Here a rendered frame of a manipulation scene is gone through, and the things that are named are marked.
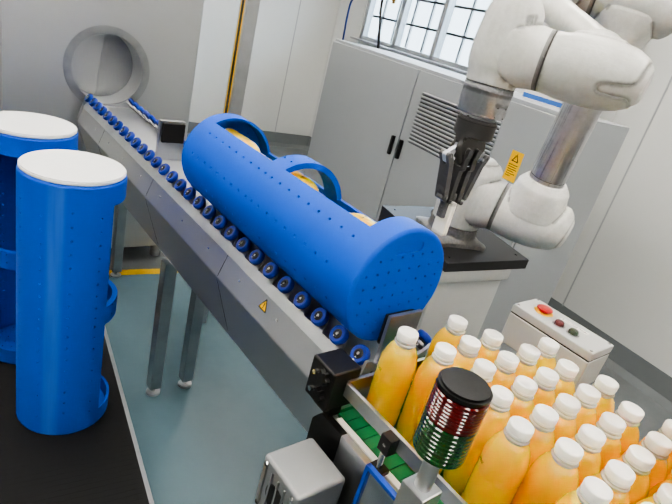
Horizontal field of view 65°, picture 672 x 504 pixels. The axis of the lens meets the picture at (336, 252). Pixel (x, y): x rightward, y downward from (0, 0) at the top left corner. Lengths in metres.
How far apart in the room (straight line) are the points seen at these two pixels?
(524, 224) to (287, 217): 0.72
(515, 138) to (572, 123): 1.23
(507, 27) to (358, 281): 0.53
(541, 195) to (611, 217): 2.34
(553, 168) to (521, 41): 0.67
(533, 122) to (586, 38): 1.74
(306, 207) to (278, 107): 5.47
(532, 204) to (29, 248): 1.41
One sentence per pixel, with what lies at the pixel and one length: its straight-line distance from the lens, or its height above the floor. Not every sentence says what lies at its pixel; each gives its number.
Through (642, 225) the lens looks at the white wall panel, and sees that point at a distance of 3.82.
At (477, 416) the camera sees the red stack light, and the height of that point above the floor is 1.24.
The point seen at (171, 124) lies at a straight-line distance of 2.16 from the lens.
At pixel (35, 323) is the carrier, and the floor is 0.58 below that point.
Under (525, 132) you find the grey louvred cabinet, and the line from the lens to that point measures 2.73.
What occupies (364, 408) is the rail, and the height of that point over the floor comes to 0.97.
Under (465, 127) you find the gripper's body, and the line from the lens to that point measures 1.01.
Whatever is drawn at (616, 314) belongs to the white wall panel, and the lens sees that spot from 3.92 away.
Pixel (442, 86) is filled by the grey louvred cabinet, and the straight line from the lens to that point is 3.18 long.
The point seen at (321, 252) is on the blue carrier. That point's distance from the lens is 1.14.
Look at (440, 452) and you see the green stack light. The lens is 0.64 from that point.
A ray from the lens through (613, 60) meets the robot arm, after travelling 0.97.
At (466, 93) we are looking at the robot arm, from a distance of 1.01.
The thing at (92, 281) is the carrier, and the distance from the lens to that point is 1.71.
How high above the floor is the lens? 1.59
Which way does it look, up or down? 23 degrees down
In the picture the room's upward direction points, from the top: 15 degrees clockwise
